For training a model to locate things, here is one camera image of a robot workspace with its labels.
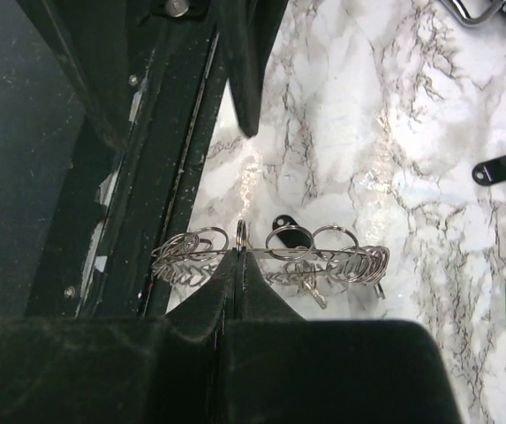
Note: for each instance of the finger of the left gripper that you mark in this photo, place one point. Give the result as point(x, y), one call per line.
point(91, 41)
point(247, 31)

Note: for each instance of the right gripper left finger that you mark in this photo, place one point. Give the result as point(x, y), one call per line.
point(150, 370)

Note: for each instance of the black front mounting rail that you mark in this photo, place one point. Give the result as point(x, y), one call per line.
point(117, 206)

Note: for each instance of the black tag key left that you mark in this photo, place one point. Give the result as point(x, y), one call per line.
point(490, 172)

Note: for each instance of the black tag key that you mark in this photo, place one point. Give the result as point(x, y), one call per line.
point(490, 172)
point(306, 265)

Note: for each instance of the black tag key centre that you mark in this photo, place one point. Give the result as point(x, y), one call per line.
point(306, 265)

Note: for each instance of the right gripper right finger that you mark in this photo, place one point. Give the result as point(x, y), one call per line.
point(276, 367)

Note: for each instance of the black poker chip case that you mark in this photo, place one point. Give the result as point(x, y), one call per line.
point(459, 11)

